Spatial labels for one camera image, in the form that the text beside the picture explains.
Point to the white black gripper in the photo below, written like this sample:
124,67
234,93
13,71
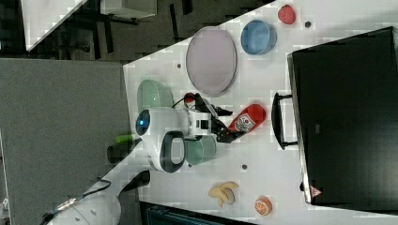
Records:
200,121

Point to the red ketchup bottle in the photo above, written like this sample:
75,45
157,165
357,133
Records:
249,119

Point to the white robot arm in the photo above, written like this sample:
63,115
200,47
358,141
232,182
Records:
162,131

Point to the black toaster oven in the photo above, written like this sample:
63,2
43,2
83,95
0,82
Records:
344,96

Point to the green mug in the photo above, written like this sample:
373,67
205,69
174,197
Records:
201,151

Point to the red strawberry near colander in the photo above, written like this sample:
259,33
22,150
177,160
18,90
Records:
189,97

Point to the lilac round plate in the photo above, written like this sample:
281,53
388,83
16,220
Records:
211,60

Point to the peeled toy banana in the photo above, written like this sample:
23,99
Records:
224,193

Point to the green perforated colander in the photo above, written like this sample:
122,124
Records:
153,94

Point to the orange half toy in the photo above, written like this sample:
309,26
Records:
263,206

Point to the blue bowl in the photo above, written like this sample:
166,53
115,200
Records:
258,37

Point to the green toy fruit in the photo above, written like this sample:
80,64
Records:
125,138

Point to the black cup upper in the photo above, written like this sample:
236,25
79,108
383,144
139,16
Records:
117,152

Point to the red strawberry near bowl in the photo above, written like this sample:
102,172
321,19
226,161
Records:
287,14

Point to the blue metal frame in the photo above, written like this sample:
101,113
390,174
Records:
156,214

